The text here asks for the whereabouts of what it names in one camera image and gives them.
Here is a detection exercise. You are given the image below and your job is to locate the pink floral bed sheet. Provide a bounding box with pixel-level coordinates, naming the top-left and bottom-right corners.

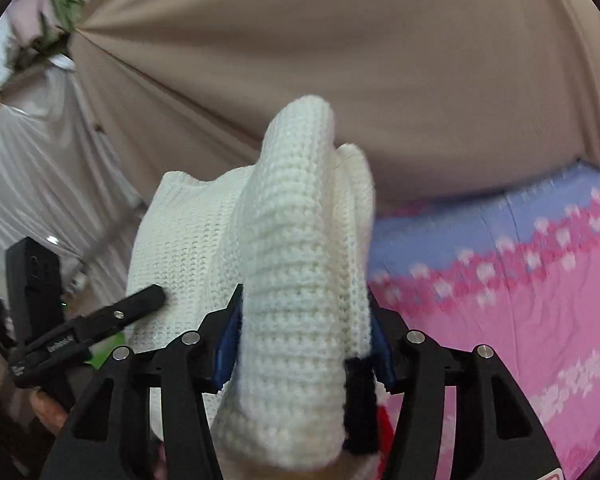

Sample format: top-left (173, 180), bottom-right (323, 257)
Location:
top-left (365, 160), bottom-right (600, 480)

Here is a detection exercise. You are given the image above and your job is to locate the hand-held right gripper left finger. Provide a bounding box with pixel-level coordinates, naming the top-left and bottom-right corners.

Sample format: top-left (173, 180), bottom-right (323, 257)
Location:
top-left (50, 284), bottom-right (246, 480)

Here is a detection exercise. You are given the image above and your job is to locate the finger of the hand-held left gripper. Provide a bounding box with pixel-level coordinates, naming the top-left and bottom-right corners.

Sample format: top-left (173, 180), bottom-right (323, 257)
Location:
top-left (72, 284), bottom-right (167, 347)

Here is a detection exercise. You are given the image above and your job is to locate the beige curtain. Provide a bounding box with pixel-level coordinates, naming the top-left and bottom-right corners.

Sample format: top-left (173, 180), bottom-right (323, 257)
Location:
top-left (67, 0), bottom-right (600, 221)

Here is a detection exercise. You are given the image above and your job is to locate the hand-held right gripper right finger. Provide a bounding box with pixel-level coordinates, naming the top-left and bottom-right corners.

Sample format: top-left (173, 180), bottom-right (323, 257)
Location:
top-left (367, 292), bottom-right (561, 480)

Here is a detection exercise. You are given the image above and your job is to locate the white red black knit sweater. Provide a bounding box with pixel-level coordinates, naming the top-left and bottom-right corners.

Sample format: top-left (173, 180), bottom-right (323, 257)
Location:
top-left (125, 94), bottom-right (396, 480)

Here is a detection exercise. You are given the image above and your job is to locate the white satin curtain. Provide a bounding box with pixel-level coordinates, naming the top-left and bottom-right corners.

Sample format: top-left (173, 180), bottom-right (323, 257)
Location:
top-left (0, 67), bottom-right (146, 311)

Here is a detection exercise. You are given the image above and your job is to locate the person's left hand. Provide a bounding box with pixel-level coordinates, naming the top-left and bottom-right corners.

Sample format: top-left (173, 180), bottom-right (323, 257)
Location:
top-left (30, 390), bottom-right (72, 436)

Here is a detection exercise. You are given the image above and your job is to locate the green artificial leaf vine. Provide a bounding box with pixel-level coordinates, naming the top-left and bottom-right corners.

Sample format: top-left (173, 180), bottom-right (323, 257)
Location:
top-left (10, 0), bottom-right (86, 68)

